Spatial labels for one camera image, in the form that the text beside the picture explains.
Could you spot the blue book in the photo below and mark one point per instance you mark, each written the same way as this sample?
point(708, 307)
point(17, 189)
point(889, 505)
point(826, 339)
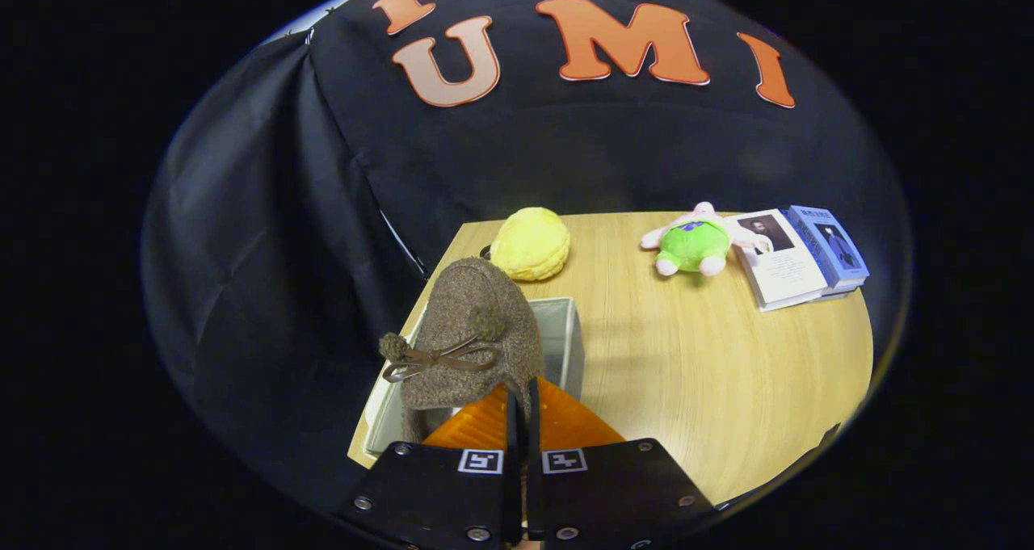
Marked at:
point(836, 247)

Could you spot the white book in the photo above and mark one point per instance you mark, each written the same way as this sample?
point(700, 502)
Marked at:
point(783, 271)

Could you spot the brown fuzzy shoe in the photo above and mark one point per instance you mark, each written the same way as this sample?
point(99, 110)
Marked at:
point(477, 308)

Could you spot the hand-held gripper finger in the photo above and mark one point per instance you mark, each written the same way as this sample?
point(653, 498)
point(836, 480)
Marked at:
point(511, 485)
point(531, 485)

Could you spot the green and pink plush toy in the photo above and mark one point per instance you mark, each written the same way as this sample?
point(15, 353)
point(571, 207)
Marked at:
point(691, 247)

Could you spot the grey fabric storage box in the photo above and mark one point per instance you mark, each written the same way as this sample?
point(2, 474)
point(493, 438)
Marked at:
point(563, 332)

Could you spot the yellow round plush toy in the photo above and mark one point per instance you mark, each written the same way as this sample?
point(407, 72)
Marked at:
point(529, 245)

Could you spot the black backdrop cloth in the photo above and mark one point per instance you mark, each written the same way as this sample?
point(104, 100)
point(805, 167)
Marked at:
point(266, 291)

